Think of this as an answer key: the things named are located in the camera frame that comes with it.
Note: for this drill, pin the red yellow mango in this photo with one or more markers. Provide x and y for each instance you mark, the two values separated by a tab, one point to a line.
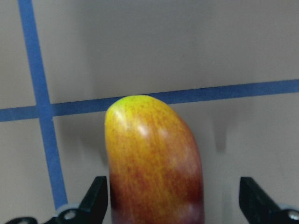
155	169

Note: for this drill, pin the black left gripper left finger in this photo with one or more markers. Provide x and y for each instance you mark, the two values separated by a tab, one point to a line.
91	210

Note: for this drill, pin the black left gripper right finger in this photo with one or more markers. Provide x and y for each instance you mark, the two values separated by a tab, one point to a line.
259	208

